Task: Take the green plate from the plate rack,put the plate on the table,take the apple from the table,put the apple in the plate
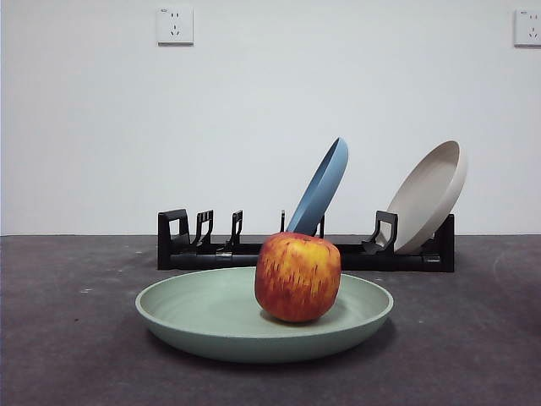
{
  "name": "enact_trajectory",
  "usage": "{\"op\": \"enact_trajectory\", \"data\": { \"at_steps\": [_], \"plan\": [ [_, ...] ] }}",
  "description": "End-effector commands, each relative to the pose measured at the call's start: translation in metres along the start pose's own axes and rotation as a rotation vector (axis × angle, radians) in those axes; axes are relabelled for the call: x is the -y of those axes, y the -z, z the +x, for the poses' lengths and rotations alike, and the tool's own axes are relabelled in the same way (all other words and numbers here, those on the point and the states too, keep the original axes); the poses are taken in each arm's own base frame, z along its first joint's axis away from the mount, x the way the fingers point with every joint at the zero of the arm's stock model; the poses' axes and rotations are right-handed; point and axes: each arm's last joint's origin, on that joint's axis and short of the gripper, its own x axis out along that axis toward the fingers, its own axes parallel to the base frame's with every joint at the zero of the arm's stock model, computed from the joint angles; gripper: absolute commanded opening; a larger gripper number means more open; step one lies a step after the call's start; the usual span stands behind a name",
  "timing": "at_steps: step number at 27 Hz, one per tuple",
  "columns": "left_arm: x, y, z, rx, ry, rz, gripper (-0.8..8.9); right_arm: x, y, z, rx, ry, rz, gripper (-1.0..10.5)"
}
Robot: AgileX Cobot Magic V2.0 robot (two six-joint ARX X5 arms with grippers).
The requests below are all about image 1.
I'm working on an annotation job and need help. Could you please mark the white wall socket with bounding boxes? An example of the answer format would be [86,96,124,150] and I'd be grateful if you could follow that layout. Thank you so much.
[156,6,194,47]
[513,8,541,48]

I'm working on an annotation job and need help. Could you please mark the green plate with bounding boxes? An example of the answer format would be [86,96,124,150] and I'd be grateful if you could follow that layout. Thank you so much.
[134,266,395,365]

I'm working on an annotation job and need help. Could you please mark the black plate rack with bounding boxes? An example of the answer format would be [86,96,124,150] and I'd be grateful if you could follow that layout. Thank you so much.
[156,208,456,273]

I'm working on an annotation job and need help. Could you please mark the cream white plate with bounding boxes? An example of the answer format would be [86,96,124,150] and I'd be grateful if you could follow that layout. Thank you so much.
[385,140,469,255]

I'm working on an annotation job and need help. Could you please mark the red yellow apple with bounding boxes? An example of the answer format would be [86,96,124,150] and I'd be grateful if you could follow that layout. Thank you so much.
[254,231,342,324]

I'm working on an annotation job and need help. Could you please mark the blue plate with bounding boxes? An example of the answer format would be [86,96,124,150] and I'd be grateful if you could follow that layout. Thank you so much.
[285,136,350,236]

